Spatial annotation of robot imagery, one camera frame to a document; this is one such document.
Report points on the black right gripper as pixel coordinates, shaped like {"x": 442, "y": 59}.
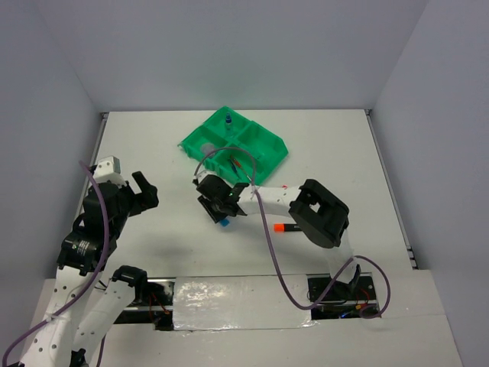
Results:
{"x": 216, "y": 215}

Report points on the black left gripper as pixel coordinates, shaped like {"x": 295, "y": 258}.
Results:
{"x": 149, "y": 196}

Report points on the red gel pen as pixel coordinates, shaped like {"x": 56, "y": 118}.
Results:
{"x": 236, "y": 163}

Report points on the clear tub of paperclips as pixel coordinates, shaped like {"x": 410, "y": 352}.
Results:
{"x": 208, "y": 149}

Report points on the orange highlighter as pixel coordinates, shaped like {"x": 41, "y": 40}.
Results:
{"x": 286, "y": 227}

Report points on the small blue-capped bottle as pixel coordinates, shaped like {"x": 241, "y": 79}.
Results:
{"x": 229, "y": 129}

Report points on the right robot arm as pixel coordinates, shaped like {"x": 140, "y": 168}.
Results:
{"x": 320, "y": 215}

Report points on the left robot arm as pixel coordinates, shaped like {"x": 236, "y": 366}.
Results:
{"x": 68, "y": 335}

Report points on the green four-compartment bin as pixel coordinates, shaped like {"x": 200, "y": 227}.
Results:
{"x": 259, "y": 150}

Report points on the silver tape sheet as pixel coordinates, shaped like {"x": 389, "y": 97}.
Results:
{"x": 235, "y": 303}

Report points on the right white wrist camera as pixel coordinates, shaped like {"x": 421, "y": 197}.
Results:
{"x": 196, "y": 179}

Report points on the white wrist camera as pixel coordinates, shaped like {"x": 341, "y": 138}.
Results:
{"x": 108, "y": 170}
{"x": 196, "y": 179}

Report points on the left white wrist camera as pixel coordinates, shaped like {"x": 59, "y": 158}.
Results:
{"x": 108, "y": 170}

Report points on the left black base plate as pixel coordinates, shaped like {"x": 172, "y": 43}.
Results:
{"x": 153, "y": 308}

